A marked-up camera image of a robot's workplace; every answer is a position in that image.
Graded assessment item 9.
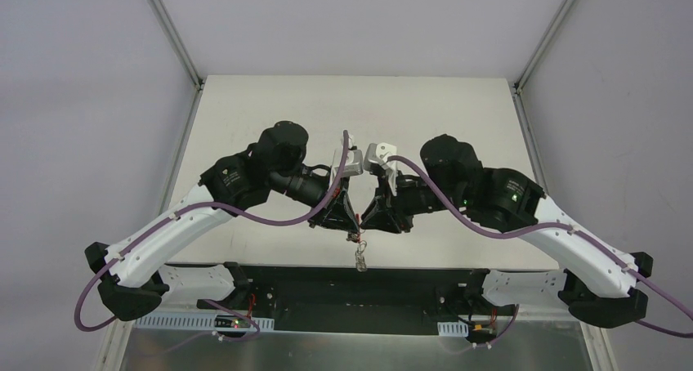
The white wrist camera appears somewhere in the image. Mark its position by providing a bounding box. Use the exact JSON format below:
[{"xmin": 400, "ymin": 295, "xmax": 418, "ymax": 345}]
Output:
[
  {"xmin": 363, "ymin": 142, "xmax": 398, "ymax": 176},
  {"xmin": 330, "ymin": 132, "xmax": 364, "ymax": 181}
]

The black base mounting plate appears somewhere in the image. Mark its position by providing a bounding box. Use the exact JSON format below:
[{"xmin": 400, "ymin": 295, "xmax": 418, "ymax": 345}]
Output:
[{"xmin": 143, "ymin": 260, "xmax": 518, "ymax": 336}]

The left white cable duct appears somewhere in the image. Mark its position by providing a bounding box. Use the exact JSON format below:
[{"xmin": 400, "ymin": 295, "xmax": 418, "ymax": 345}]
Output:
[{"xmin": 134, "ymin": 312, "xmax": 275, "ymax": 333}]

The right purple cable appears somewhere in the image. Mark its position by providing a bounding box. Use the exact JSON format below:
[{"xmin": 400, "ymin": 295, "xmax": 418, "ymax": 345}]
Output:
[{"xmin": 387, "ymin": 155, "xmax": 693, "ymax": 353}]

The red handled metal keyring holder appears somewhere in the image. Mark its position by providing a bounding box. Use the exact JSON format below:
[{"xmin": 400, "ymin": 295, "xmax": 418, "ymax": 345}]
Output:
[{"xmin": 346, "ymin": 229, "xmax": 368, "ymax": 272}]

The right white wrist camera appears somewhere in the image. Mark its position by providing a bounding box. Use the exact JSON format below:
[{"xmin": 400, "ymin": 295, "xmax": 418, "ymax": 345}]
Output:
[{"xmin": 363, "ymin": 142, "xmax": 398, "ymax": 176}]

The left aluminium frame post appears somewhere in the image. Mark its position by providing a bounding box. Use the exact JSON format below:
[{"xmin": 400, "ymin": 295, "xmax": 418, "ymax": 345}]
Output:
[{"xmin": 147, "ymin": 0, "xmax": 204, "ymax": 92}]

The right white cable duct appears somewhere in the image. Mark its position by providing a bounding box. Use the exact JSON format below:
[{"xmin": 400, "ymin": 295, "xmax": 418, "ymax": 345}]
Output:
[{"xmin": 436, "ymin": 320, "xmax": 469, "ymax": 337}]

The right aluminium frame post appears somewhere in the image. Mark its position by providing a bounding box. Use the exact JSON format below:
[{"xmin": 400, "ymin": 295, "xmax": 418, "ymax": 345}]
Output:
[{"xmin": 512, "ymin": 0, "xmax": 579, "ymax": 95}]

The white cable duct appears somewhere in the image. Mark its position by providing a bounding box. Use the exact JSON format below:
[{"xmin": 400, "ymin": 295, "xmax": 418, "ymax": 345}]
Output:
[
  {"xmin": 436, "ymin": 320, "xmax": 469, "ymax": 337},
  {"xmin": 134, "ymin": 312, "xmax": 275, "ymax": 333}
]

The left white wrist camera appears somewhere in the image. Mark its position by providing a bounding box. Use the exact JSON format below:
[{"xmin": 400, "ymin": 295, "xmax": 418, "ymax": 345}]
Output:
[{"xmin": 330, "ymin": 132, "xmax": 364, "ymax": 181}]

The aluminium frame post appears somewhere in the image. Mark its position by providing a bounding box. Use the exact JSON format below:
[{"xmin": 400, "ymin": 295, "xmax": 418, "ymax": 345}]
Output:
[
  {"xmin": 147, "ymin": 0, "xmax": 204, "ymax": 92},
  {"xmin": 512, "ymin": 0, "xmax": 579, "ymax": 95}
]

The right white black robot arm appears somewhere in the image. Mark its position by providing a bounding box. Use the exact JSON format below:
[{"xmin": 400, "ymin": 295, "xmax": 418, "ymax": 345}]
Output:
[{"xmin": 360, "ymin": 134, "xmax": 653, "ymax": 329}]

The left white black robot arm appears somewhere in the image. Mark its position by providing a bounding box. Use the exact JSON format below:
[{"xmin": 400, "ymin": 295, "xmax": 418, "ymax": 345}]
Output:
[{"xmin": 85, "ymin": 121, "xmax": 363, "ymax": 321}]

